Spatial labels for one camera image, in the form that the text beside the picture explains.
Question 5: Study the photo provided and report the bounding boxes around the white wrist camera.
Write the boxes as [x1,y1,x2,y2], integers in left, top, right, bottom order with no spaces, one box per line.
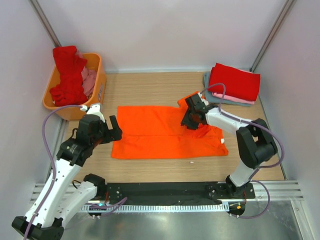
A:
[80,103,106,123]
[194,92,217,109]

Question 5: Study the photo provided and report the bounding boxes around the crumpled red t shirt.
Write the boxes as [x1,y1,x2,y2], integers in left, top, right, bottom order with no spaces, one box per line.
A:
[49,45,88,107]

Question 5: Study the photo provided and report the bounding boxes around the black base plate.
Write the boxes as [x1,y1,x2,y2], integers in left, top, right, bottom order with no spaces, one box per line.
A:
[104,181,256,206]

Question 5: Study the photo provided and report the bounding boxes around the orange plastic basket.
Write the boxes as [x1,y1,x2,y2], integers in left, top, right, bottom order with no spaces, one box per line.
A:
[42,52,107,121]

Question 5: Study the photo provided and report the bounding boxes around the folded grey t shirt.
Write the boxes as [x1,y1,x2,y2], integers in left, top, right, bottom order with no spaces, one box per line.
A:
[203,71,251,107]

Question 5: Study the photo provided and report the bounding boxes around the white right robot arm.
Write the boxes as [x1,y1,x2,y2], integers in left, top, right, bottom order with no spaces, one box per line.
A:
[181,93,278,197]

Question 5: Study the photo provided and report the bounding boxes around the corner aluminium post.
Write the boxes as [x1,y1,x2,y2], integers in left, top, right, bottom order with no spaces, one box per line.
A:
[249,0,297,73]
[28,0,62,47]

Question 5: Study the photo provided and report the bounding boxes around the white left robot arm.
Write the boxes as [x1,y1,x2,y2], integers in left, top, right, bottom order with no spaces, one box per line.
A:
[11,113,122,240]

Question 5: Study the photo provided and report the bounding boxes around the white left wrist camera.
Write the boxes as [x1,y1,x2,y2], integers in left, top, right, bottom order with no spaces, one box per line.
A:
[80,103,106,123]

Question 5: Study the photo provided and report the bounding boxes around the folded pink t shirt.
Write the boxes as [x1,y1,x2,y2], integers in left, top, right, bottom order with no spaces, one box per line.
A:
[212,92,255,105]

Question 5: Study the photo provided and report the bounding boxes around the orange t shirt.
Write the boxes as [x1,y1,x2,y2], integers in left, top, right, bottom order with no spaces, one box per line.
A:
[111,98,229,160]

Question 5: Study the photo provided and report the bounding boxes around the right corner aluminium post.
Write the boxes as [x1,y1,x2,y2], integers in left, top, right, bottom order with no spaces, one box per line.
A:
[249,0,297,73]

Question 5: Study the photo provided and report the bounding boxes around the left corner aluminium post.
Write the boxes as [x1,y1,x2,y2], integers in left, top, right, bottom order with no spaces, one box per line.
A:
[28,0,62,47]

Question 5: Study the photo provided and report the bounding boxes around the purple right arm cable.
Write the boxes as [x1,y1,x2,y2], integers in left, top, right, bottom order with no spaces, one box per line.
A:
[199,83,286,220]

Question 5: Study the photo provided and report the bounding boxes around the folded red t shirt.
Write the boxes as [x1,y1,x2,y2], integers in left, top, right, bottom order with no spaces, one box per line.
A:
[208,63,261,102]

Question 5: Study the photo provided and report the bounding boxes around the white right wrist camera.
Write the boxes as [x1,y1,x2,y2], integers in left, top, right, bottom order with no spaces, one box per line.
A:
[194,92,217,109]

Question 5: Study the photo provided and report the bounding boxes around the aluminium frame rail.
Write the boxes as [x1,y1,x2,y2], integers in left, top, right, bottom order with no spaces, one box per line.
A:
[29,180,304,204]

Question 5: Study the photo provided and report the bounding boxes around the white slotted cable duct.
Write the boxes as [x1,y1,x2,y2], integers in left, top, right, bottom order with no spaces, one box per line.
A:
[82,202,230,214]

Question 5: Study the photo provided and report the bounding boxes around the crumpled pink t shirt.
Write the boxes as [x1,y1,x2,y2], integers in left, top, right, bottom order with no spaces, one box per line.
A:
[73,50,97,101]

